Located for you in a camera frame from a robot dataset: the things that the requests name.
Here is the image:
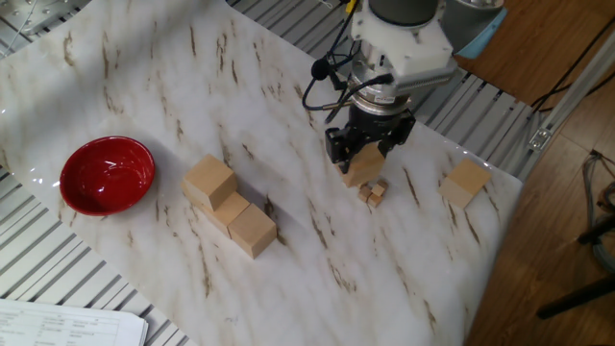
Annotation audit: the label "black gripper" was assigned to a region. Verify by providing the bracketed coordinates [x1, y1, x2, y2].
[324, 104, 417, 175]

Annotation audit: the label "large wooden cube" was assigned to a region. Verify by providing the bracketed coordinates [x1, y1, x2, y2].
[182, 153, 238, 212]
[227, 203, 279, 260]
[339, 142, 386, 189]
[197, 190, 252, 239]
[437, 158, 493, 210]

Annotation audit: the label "white printed paper stack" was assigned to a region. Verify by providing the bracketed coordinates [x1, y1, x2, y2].
[0, 298, 149, 346]

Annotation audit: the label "white marble pattern board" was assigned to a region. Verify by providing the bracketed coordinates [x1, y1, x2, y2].
[0, 0, 524, 346]

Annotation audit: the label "black stand legs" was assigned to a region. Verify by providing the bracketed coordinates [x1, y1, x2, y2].
[535, 218, 615, 321]

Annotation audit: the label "red glossy bowl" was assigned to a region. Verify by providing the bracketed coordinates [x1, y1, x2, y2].
[59, 136, 157, 217]

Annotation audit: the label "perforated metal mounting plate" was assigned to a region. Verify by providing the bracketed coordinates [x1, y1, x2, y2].
[0, 0, 92, 37]

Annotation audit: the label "black gripper cable bundle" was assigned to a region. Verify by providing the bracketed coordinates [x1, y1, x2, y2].
[301, 0, 396, 125]

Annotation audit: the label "white wrist mount housing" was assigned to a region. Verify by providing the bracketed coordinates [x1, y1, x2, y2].
[350, 0, 458, 96]

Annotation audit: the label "aluminium frame rail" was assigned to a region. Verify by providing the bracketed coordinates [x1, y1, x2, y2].
[518, 28, 615, 182]

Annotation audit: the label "thin black floor cable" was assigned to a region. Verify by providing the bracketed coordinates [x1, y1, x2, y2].
[530, 16, 615, 114]

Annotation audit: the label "grey cable bundle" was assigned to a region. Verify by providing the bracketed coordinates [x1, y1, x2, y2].
[580, 151, 615, 275]

